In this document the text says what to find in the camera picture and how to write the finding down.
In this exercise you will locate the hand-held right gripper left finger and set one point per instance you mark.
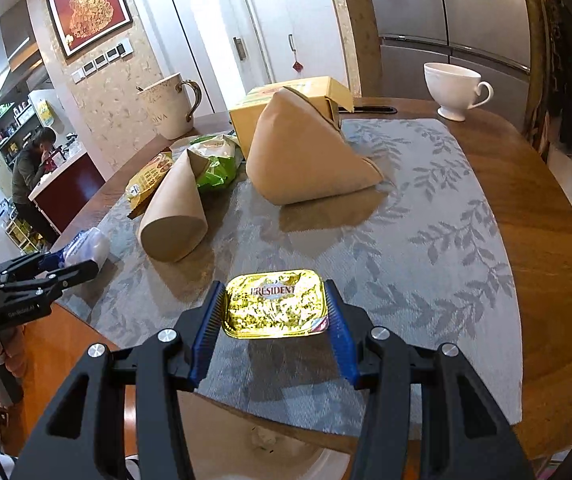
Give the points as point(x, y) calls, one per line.
point(207, 332)

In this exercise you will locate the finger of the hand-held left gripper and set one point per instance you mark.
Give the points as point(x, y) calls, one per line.
point(26, 265)
point(61, 277)

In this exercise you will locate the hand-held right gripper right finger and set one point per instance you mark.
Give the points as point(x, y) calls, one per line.
point(342, 335)

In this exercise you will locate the clear plastic wrapper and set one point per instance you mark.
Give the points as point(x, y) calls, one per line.
point(88, 247)

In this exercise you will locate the gold foil butter packet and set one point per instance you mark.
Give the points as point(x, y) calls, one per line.
point(271, 305)

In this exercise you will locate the green snack bag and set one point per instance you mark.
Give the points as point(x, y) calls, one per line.
point(216, 170)

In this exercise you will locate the yellow storage rack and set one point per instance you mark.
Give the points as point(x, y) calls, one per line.
point(23, 237)

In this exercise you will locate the red kitchen counter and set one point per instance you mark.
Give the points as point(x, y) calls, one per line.
point(73, 185)

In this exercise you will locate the grey leaf pattern placemat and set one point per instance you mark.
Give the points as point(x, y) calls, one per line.
point(415, 270)

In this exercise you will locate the kitchen shelf with goods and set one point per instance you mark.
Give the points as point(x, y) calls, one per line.
point(8, 127)

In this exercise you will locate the small brown paper cone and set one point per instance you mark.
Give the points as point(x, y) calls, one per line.
point(176, 210)

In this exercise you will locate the yellow snack bag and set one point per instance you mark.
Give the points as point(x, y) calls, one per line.
point(148, 180)

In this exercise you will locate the white round bin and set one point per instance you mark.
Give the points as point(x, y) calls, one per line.
point(266, 455)

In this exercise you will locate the large brown paper cone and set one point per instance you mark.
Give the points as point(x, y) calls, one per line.
point(296, 150)

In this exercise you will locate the black flat bar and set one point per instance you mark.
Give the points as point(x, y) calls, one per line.
point(373, 108)

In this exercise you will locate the yellow cardboard box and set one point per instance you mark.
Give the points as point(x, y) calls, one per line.
point(316, 90)

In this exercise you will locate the white teacup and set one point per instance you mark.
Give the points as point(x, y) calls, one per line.
point(450, 85)

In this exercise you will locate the small red hanging tag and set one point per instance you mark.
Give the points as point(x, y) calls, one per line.
point(296, 65)

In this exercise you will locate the white cloth bundle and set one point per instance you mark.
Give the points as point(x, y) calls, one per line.
point(568, 175)

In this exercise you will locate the white double door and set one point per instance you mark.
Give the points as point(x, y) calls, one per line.
point(191, 25)

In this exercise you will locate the steel refrigerator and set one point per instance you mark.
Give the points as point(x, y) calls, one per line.
point(415, 10)

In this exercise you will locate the white wall switch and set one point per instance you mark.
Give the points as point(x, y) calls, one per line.
point(78, 76)

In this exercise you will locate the dark wall switch panel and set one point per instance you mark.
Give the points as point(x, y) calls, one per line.
point(101, 62)
point(112, 54)
point(125, 48)
point(89, 67)

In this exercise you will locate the red framed wall picture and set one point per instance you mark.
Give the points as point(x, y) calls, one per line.
point(88, 5)

